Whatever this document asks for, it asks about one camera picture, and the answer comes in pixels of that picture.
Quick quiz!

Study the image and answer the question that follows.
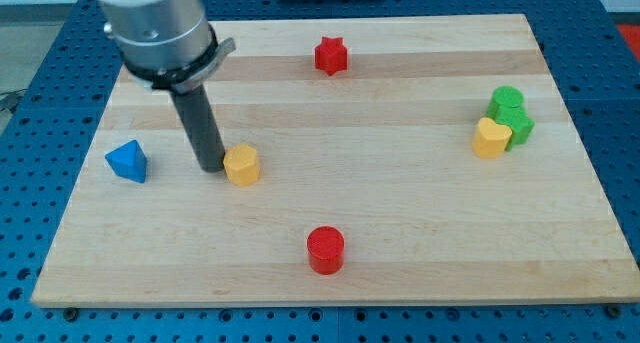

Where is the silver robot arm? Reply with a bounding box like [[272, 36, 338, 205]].
[[98, 0, 236, 95]]

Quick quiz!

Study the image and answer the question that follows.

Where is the yellow hexagon block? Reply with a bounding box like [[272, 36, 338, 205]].
[[223, 143, 261, 187]]

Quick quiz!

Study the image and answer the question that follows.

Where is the wooden board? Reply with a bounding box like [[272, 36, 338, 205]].
[[32, 14, 639, 308]]

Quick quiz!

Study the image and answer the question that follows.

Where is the red cylinder block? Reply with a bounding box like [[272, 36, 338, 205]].
[[306, 226, 345, 275]]

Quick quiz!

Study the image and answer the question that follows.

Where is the red star block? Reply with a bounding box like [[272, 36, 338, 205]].
[[314, 36, 348, 76]]

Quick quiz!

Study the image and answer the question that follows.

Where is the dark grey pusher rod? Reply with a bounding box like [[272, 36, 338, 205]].
[[171, 86, 225, 173]]

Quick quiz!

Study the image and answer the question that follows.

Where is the yellow heart block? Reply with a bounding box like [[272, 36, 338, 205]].
[[472, 117, 513, 159]]

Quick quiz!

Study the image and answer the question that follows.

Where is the blue triangle block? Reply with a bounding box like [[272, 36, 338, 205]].
[[105, 140, 147, 184]]

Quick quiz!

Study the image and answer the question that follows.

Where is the green cylinder block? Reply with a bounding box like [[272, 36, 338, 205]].
[[486, 86, 524, 119]]

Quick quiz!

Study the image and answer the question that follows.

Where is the green star block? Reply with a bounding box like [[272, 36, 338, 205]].
[[495, 106, 535, 151]]

